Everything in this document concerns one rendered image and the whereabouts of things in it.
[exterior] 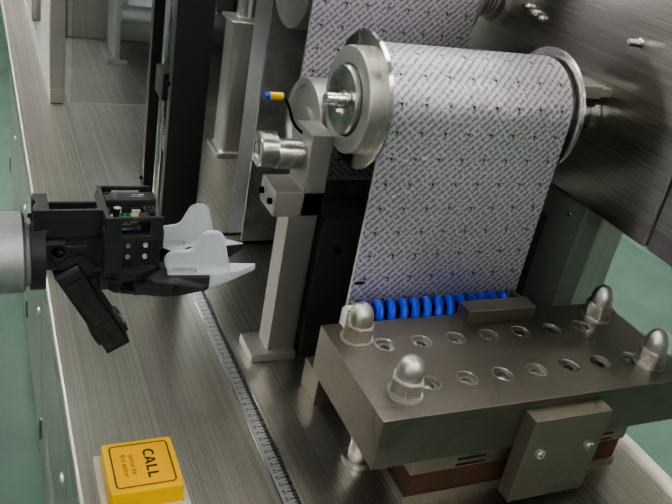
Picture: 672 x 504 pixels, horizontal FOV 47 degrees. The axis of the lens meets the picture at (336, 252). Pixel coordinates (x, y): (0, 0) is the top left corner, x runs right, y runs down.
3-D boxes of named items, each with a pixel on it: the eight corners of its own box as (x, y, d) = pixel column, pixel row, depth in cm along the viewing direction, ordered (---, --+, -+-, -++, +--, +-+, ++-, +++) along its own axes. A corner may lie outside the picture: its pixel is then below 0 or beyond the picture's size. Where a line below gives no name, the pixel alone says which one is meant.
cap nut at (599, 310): (574, 309, 97) (586, 278, 95) (597, 307, 99) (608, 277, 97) (593, 326, 94) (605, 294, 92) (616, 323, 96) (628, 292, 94)
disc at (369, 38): (322, 143, 93) (341, 16, 86) (326, 143, 93) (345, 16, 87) (374, 190, 81) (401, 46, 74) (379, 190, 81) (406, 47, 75)
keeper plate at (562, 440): (496, 488, 84) (525, 409, 79) (569, 474, 88) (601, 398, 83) (509, 506, 82) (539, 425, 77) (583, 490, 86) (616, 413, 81)
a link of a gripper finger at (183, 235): (249, 207, 80) (163, 214, 75) (242, 257, 83) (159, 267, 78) (236, 194, 82) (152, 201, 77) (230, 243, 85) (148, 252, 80)
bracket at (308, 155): (235, 341, 101) (266, 117, 87) (282, 337, 104) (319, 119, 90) (246, 364, 97) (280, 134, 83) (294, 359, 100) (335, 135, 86)
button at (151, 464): (99, 462, 78) (100, 444, 77) (168, 452, 81) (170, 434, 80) (109, 514, 73) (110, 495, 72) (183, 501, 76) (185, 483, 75)
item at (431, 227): (345, 306, 90) (376, 157, 81) (511, 294, 99) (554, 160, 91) (346, 308, 89) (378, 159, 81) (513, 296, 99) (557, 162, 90)
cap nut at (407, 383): (379, 383, 76) (389, 346, 74) (412, 379, 78) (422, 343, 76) (396, 407, 73) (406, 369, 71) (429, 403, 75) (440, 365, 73)
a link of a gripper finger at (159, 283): (211, 284, 74) (115, 281, 71) (209, 297, 75) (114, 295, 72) (206, 259, 78) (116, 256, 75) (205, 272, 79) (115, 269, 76)
